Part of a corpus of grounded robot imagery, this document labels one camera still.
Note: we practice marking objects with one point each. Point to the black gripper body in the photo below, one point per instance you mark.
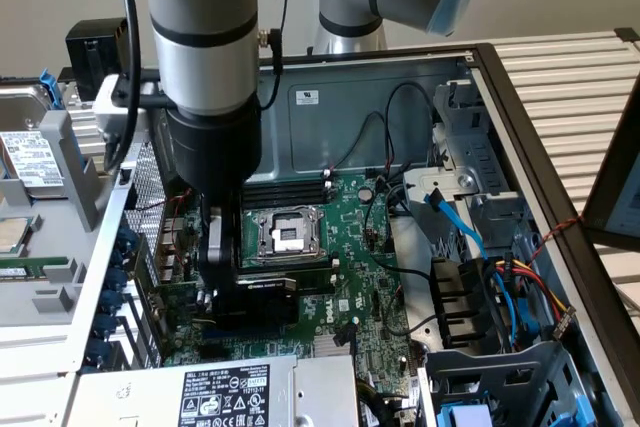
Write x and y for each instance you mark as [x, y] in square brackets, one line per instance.
[215, 147]

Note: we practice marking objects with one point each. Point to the green graphics card black shroud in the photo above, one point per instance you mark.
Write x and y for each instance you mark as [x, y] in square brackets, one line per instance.
[265, 307]

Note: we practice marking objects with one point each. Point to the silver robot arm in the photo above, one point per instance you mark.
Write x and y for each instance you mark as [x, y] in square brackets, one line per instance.
[200, 22]

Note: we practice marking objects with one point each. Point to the black RAM slot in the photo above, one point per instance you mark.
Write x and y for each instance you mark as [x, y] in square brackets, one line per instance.
[285, 181]
[285, 201]
[312, 279]
[285, 188]
[285, 194]
[310, 267]

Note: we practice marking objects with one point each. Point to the silver CPU socket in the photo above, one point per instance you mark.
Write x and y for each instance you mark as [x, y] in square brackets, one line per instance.
[287, 234]

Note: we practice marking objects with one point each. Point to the blue slot retention clip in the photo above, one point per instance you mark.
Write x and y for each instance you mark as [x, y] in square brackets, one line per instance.
[113, 304]
[108, 329]
[101, 354]
[117, 279]
[128, 239]

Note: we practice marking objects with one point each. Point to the grey metal PC case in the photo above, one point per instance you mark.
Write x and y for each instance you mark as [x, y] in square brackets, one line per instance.
[350, 127]

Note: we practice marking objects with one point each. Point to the black power adapter box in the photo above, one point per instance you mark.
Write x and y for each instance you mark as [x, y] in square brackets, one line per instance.
[90, 62]

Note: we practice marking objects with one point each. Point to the silver coin battery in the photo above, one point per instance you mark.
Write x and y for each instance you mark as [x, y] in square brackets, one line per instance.
[365, 194]

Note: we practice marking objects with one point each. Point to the green motherboard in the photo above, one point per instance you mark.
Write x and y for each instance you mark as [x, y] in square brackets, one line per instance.
[350, 247]

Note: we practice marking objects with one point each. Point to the silver hard disk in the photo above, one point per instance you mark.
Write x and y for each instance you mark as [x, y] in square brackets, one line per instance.
[25, 157]

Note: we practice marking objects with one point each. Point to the green RAM stick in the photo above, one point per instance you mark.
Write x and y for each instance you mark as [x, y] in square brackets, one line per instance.
[30, 263]

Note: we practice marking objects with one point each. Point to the silver CPU chip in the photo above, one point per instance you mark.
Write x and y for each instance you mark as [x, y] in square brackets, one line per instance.
[12, 234]

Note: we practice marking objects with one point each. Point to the grey plastic parts rack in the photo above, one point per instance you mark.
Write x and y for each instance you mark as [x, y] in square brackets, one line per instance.
[50, 307]

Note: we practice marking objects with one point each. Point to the silver chipset heatsink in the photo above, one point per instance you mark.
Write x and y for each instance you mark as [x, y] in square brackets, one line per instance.
[332, 346]

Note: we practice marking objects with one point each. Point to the grey power supply unit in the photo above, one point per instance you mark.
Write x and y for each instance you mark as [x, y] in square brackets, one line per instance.
[150, 397]

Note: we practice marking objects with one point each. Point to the grey metal disk bay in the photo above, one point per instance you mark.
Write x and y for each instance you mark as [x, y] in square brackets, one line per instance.
[500, 372]

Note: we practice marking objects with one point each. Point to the black framed monitor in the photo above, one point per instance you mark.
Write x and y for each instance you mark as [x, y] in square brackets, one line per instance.
[605, 187]

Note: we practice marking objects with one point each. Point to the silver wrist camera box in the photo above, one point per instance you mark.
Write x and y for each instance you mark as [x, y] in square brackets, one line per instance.
[107, 107]

